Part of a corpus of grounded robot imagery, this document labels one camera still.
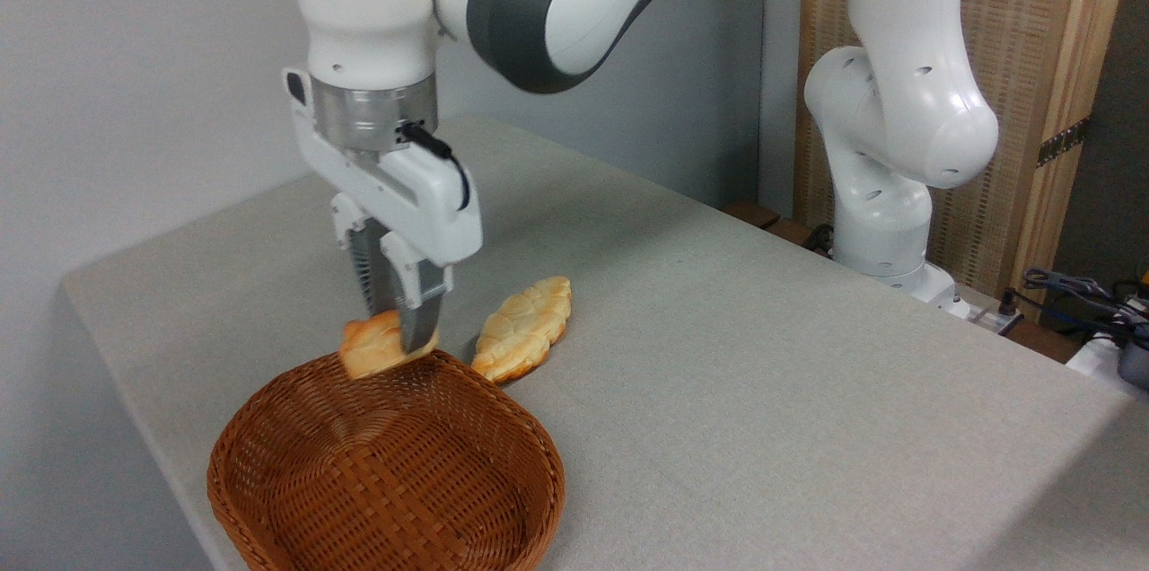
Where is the brown woven wicker basket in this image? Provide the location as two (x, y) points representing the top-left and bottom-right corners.
(206, 348), (566, 571)

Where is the round golden bread roll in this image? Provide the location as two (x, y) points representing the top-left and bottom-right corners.
(338, 310), (441, 381)

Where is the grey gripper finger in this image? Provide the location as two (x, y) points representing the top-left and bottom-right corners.
(380, 232), (455, 355)
(329, 192), (398, 322)

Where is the white box under cables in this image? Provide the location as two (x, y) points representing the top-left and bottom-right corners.
(1065, 330), (1149, 397)

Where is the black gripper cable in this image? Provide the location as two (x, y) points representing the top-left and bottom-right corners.
(399, 121), (472, 212)

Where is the brown wooden base board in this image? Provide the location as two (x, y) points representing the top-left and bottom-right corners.
(722, 200), (838, 259)

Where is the wooden woven partition panel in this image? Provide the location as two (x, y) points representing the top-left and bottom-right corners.
(794, 0), (1139, 321)

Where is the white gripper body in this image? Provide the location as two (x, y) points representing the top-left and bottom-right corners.
(282, 66), (484, 268)

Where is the long braided bread loaf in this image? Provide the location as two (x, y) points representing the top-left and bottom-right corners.
(471, 276), (574, 384)

